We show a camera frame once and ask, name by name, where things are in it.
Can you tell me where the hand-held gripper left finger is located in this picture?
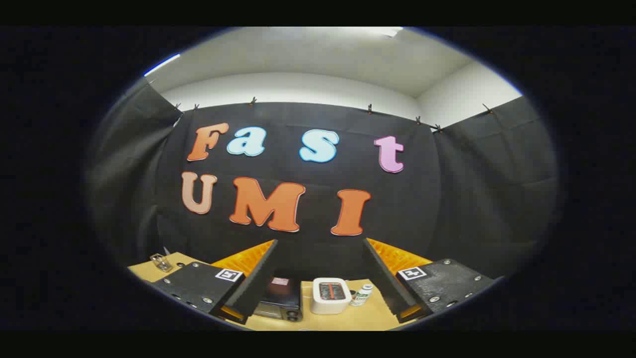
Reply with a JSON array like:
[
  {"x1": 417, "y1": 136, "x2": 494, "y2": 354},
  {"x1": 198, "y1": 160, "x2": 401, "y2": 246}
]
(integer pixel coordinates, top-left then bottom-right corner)
[{"x1": 152, "y1": 239, "x2": 280, "y2": 325}]

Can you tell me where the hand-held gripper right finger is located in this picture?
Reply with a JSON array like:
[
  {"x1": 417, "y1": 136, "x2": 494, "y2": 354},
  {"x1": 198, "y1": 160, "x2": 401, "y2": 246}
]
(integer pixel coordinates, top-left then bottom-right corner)
[{"x1": 361, "y1": 237, "x2": 497, "y2": 324}]

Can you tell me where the black toaster oven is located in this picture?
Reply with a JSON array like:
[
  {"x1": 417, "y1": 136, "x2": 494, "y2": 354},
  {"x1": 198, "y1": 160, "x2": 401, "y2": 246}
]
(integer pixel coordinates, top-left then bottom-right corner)
[{"x1": 252, "y1": 276, "x2": 305, "y2": 322}]

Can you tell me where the white pop-up toaster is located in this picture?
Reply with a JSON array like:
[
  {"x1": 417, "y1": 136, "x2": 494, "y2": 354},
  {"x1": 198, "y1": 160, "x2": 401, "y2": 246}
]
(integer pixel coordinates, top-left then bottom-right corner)
[{"x1": 312, "y1": 277, "x2": 352, "y2": 315}]

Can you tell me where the small white drink bottle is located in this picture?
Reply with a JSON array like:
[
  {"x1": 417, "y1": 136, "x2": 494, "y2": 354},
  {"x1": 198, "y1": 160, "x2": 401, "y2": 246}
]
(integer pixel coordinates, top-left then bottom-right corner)
[{"x1": 350, "y1": 284, "x2": 373, "y2": 307}]

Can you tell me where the black backdrop cloth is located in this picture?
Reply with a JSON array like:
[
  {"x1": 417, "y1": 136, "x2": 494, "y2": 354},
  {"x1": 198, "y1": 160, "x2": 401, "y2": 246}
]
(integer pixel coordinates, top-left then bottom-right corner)
[{"x1": 85, "y1": 79, "x2": 561, "y2": 281}]

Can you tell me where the row of small clamps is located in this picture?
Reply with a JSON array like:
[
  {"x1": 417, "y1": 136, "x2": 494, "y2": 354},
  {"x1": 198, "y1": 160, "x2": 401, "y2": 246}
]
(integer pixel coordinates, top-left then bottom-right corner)
[{"x1": 174, "y1": 96, "x2": 494, "y2": 134}]

